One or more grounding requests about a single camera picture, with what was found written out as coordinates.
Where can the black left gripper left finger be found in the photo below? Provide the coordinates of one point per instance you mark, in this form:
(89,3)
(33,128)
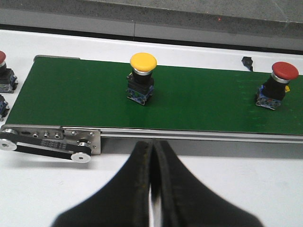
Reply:
(122,202)

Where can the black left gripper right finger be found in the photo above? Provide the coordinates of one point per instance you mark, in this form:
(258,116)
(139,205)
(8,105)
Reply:
(183,201)

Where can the red push button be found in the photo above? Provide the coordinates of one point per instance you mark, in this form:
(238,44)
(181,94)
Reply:
(8,80)
(271,93)
(4,108)

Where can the small silver motor pulley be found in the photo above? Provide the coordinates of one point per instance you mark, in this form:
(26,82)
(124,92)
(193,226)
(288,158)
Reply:
(81,157)

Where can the black drive belt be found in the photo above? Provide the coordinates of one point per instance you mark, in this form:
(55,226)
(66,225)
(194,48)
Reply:
(42,147)

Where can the green conveyor belt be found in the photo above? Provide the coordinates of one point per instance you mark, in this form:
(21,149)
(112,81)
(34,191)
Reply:
(72,92)

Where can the silver drive pulley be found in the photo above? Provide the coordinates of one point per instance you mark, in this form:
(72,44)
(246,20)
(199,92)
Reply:
(6,144)

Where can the steel far-side end plate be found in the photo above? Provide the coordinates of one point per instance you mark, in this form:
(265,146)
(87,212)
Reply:
(53,56)

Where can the grey stone shelf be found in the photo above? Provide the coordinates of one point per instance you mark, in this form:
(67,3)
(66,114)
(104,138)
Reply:
(273,24)

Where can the aluminium conveyor frame rail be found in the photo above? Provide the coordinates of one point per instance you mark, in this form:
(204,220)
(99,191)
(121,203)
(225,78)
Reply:
(201,135)

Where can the steel conveyor support bracket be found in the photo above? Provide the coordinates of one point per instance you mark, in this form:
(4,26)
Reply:
(76,135)

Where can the black sensor with cable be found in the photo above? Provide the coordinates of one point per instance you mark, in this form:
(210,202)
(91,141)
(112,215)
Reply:
(247,62)

